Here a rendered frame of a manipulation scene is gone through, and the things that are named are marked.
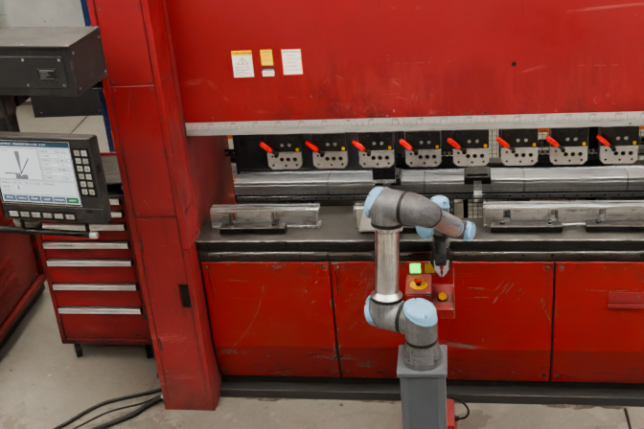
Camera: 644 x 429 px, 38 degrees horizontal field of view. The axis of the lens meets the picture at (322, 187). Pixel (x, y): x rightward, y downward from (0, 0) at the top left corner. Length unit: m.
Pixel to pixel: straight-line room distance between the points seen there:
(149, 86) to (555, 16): 1.63
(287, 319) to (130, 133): 1.13
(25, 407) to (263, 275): 1.44
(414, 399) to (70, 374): 2.18
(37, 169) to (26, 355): 1.84
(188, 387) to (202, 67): 1.54
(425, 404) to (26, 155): 1.76
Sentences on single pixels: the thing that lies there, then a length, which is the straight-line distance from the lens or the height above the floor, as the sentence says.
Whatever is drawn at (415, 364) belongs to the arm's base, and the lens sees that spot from 3.42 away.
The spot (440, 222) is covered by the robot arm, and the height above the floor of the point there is 1.28.
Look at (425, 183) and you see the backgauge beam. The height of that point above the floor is 0.97.
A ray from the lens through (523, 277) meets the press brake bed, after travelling 4.13.
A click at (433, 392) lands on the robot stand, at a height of 0.69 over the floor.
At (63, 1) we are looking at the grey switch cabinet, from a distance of 8.37.
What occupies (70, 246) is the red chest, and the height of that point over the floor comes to 0.71.
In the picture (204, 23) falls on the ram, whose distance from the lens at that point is 3.92.
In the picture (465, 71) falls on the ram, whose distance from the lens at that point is 3.84.
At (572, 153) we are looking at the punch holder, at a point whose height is 1.22.
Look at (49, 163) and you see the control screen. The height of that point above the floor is 1.49.
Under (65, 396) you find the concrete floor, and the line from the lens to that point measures 4.94.
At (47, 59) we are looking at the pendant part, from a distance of 3.51.
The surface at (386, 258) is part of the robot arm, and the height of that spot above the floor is 1.18.
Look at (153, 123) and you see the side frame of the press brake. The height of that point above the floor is 1.49.
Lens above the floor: 2.83
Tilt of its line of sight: 25 degrees down
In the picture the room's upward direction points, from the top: 5 degrees counter-clockwise
